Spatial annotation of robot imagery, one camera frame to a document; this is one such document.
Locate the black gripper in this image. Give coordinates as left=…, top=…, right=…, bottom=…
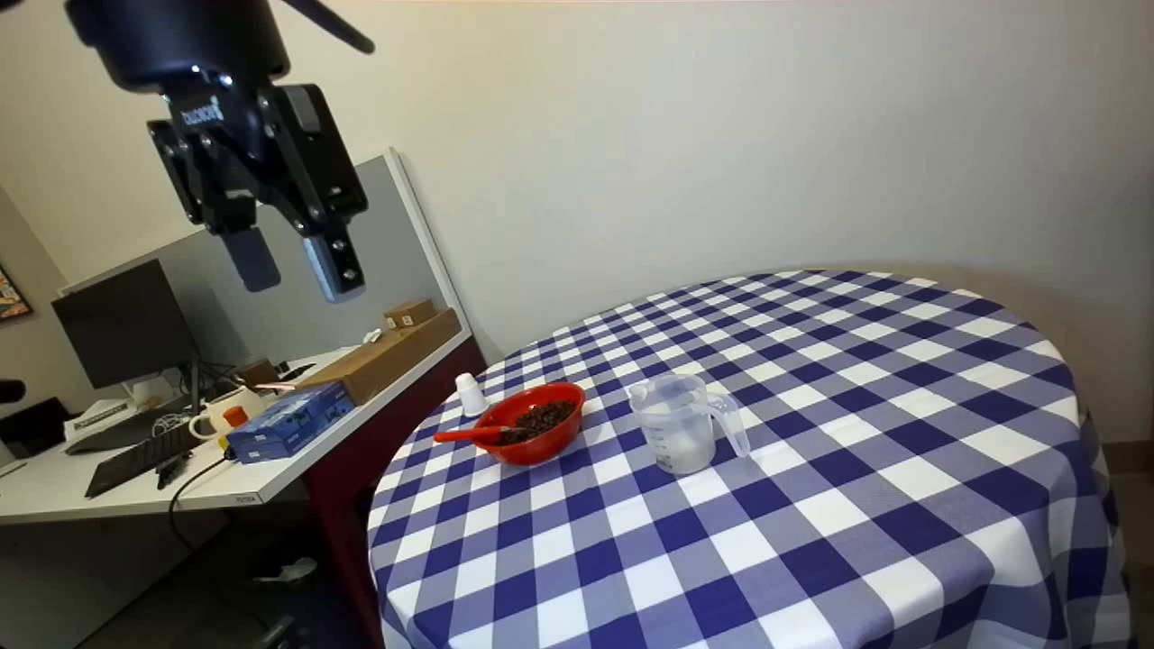
left=146, top=70, right=369, bottom=304

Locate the red plastic spoon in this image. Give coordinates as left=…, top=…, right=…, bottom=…
left=431, top=403, right=570, bottom=445

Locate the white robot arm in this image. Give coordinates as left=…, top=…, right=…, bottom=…
left=63, top=0, right=369, bottom=299

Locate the orange plastic bowl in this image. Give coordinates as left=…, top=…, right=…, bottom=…
left=484, top=383, right=584, bottom=465

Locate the grey partition panel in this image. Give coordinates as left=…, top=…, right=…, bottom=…
left=61, top=152, right=459, bottom=364

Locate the long cardboard box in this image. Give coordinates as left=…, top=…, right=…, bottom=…
left=299, top=299, right=461, bottom=403

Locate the blue tissue box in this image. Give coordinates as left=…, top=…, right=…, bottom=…
left=226, top=383, right=353, bottom=465

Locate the white mug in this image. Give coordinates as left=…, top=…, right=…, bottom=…
left=186, top=408, right=232, bottom=438

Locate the black computer monitor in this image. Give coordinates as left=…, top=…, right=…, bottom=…
left=53, top=259, right=198, bottom=403

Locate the small white bottle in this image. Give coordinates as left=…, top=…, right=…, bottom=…
left=455, top=372, right=485, bottom=419

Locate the black keyboard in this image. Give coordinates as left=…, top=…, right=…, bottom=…
left=86, top=429, right=195, bottom=496

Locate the white office desk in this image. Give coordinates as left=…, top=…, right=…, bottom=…
left=0, top=328, right=476, bottom=531

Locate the transparent measuring cup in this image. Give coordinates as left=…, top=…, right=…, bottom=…
left=628, top=373, right=751, bottom=475

